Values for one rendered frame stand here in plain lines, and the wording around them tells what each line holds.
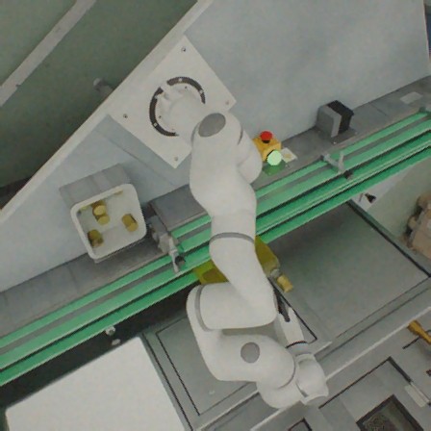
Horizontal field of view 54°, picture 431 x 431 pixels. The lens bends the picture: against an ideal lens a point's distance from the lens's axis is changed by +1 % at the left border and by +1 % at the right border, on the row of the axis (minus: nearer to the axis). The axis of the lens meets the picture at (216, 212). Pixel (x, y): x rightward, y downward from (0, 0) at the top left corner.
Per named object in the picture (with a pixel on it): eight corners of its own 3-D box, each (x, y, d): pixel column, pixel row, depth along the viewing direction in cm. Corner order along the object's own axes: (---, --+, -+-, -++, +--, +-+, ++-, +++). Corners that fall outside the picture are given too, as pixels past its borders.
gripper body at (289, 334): (307, 357, 116) (291, 320, 123) (312, 341, 108) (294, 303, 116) (281, 365, 115) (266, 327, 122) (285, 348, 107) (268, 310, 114)
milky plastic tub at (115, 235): (83, 241, 126) (92, 262, 120) (57, 189, 109) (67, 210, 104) (137, 216, 131) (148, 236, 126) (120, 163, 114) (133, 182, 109)
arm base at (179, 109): (136, 104, 99) (165, 134, 89) (172, 63, 98) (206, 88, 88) (175, 139, 111) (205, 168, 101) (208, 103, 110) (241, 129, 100)
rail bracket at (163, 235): (162, 257, 129) (181, 287, 122) (153, 222, 116) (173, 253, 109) (170, 253, 130) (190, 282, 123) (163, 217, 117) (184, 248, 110)
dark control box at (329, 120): (315, 125, 149) (330, 138, 144) (317, 106, 143) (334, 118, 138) (333, 117, 152) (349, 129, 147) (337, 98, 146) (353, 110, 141)
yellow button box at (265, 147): (249, 155, 141) (263, 167, 136) (249, 137, 135) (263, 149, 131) (266, 147, 143) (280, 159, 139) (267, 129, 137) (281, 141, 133)
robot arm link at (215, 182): (219, 254, 84) (177, 218, 72) (226, 157, 96) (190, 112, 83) (264, 247, 80) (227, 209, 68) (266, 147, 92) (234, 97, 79)
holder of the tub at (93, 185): (88, 250, 130) (96, 268, 125) (58, 188, 109) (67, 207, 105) (139, 227, 135) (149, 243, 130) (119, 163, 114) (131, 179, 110)
